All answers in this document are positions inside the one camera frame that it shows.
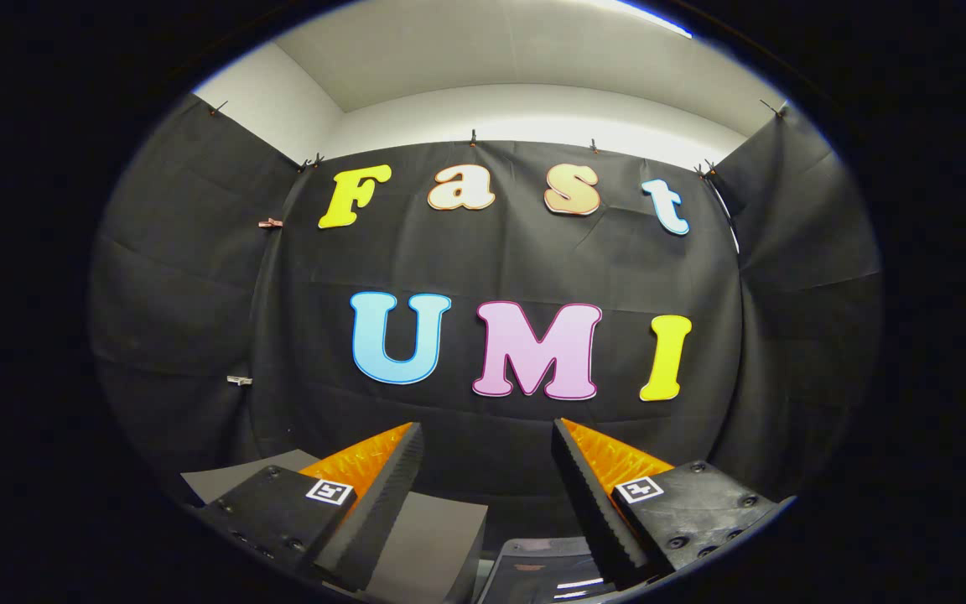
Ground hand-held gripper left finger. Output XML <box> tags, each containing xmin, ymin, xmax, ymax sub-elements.
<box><xmin>198</xmin><ymin>422</ymin><xmax>425</xmax><ymax>593</ymax></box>

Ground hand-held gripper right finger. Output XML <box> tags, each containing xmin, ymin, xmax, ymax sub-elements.
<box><xmin>552</xmin><ymin>418</ymin><xmax>794</xmax><ymax>588</ymax></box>

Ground grey washing machine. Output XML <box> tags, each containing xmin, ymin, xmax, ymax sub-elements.
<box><xmin>471</xmin><ymin>535</ymin><xmax>620</xmax><ymax>604</ymax></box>

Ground grey cabinet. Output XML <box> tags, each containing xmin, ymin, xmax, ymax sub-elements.
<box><xmin>179</xmin><ymin>449</ymin><xmax>489</xmax><ymax>604</ymax></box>

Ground black backdrop cloth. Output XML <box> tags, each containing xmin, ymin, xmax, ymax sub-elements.
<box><xmin>89</xmin><ymin>91</ymin><xmax>883</xmax><ymax>542</ymax></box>

